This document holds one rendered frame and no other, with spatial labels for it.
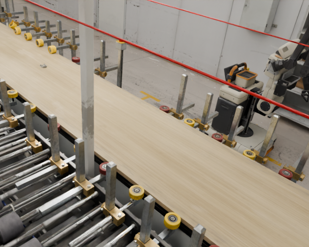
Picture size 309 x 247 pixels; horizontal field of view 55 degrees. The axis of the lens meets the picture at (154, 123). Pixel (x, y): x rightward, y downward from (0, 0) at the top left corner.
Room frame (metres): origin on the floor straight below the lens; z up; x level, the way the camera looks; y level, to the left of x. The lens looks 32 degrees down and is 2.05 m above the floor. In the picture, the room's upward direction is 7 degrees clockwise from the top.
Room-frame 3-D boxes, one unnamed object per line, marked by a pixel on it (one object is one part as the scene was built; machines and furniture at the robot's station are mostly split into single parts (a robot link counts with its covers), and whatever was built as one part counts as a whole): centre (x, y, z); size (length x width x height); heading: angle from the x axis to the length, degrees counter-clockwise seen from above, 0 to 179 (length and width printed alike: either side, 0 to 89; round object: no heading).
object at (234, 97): (2.97, -0.92, 0.59); 0.55 x 0.34 x 0.83; 140
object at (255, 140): (2.91, -0.99, 0.16); 0.67 x 0.64 x 0.25; 50
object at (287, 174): (1.44, -0.84, 0.85); 0.08 x 0.08 x 0.11
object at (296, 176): (1.55, -0.95, 0.83); 0.14 x 0.06 x 0.05; 51
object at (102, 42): (2.80, 0.59, 0.92); 0.04 x 0.04 x 0.48; 51
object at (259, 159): (1.70, -0.75, 0.81); 0.14 x 0.06 x 0.05; 51
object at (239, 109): (1.85, -0.58, 0.88); 0.04 x 0.04 x 0.48; 51
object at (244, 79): (2.98, -0.90, 0.87); 0.23 x 0.15 x 0.11; 140
